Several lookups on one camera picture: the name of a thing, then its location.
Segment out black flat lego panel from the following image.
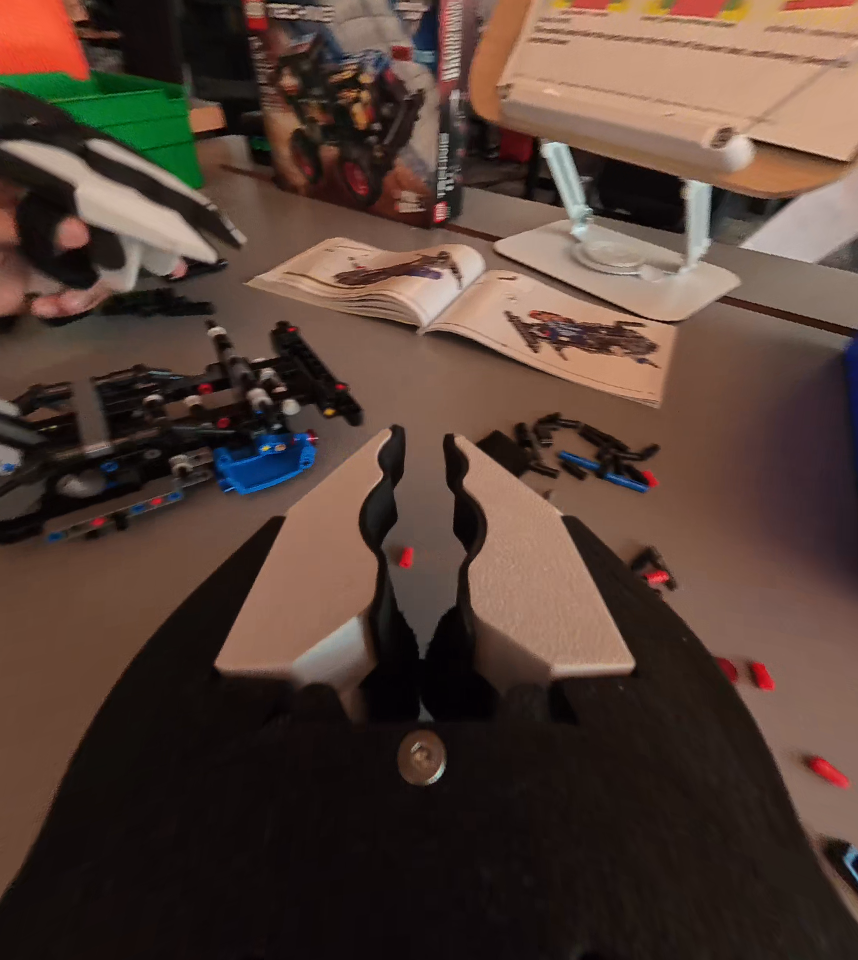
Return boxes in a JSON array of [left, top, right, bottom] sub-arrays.
[[477, 433, 531, 477]]

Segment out orange plastic bin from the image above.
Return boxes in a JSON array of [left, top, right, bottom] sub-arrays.
[[0, 0, 92, 80]]

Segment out red lego pins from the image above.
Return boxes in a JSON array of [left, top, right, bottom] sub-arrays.
[[397, 468, 851, 790]]

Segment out lego set box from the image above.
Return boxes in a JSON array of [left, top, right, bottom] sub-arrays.
[[247, 0, 467, 230]]

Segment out group of black lego beams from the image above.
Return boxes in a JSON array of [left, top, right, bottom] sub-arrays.
[[99, 288, 216, 320]]

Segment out printed instruction sheet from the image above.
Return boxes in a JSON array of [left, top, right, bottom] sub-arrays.
[[500, 0, 858, 162]]

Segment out lego truck model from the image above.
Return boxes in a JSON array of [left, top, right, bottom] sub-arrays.
[[0, 318, 364, 545]]

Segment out white sheet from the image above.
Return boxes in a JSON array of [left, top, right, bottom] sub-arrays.
[[740, 161, 858, 260]]

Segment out white wooden book stand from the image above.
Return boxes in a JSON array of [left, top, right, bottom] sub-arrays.
[[470, 0, 858, 324]]

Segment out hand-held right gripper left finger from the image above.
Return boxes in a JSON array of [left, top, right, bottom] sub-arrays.
[[215, 423, 426, 725]]

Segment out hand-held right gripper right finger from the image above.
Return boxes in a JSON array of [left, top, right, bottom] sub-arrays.
[[421, 433, 637, 721]]

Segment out open instruction booklet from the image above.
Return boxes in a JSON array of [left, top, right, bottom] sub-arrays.
[[246, 237, 679, 410]]

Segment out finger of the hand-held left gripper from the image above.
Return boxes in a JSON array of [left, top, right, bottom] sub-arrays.
[[75, 166, 221, 264], [0, 137, 247, 250]]

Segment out green plastic bin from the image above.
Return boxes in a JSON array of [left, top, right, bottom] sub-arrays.
[[0, 71, 205, 189]]

